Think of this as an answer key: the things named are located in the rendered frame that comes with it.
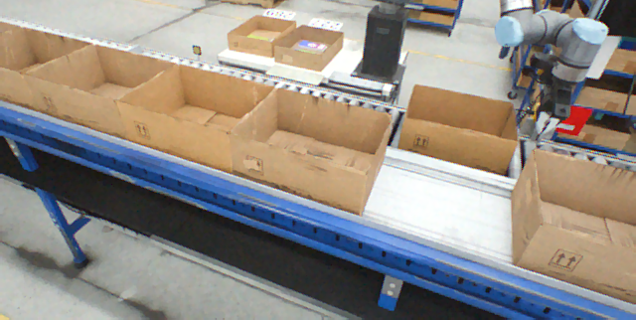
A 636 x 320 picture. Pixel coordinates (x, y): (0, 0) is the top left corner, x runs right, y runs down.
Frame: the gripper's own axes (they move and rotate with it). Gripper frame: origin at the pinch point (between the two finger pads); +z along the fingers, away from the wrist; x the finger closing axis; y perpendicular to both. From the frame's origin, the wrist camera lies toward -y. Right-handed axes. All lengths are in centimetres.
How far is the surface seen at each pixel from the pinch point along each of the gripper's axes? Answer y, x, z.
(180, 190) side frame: -60, 105, 14
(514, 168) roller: 3.3, 2.1, 19.6
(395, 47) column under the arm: 54, 61, 1
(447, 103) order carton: 22.2, 31.2, 8.5
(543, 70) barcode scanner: 31.1, 0.1, -9.8
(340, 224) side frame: -63, 52, 3
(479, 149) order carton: -6.4, 17.8, 8.6
